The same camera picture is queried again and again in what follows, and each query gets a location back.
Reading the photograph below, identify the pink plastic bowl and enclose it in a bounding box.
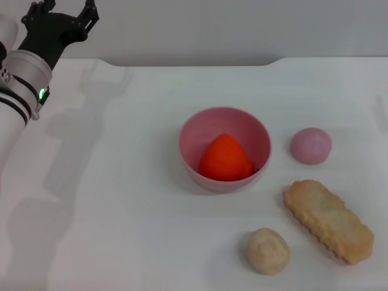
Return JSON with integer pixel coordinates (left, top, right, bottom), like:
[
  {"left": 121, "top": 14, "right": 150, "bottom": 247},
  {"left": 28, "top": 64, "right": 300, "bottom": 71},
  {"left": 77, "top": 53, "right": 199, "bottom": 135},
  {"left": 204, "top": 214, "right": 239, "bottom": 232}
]
[{"left": 177, "top": 106, "right": 273, "bottom": 195}]

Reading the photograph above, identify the pink round bun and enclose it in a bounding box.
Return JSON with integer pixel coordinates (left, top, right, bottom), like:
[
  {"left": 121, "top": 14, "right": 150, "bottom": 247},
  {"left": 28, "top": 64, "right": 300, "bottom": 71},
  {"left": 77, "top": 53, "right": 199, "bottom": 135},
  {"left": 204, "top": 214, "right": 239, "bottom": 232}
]
[{"left": 289, "top": 127, "right": 333, "bottom": 166}]

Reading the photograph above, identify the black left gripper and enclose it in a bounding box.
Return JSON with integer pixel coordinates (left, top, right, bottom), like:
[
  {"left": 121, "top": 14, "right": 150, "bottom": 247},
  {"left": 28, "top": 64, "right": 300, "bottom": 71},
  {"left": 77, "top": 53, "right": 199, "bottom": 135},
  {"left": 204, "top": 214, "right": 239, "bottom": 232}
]
[{"left": 16, "top": 0, "right": 101, "bottom": 72}]

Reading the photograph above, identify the golden fried cutlet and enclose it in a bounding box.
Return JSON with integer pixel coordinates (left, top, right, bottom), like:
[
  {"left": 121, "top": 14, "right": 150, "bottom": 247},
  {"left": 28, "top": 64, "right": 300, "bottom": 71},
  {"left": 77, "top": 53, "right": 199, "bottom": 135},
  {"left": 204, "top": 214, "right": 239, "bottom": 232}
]
[{"left": 283, "top": 179, "right": 375, "bottom": 266}]

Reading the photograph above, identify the beige swirl bun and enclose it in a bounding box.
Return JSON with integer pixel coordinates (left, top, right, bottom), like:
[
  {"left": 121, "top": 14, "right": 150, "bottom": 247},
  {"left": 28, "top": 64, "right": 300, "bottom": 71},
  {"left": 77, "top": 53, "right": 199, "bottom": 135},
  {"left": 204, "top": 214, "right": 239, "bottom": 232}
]
[{"left": 244, "top": 227, "right": 290, "bottom": 276}]

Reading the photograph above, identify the orange toy pear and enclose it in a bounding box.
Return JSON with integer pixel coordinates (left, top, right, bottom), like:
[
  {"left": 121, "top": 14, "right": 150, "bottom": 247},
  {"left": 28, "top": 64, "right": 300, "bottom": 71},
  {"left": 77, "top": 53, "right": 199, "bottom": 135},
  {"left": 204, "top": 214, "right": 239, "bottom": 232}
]
[{"left": 198, "top": 133, "right": 256, "bottom": 182}]

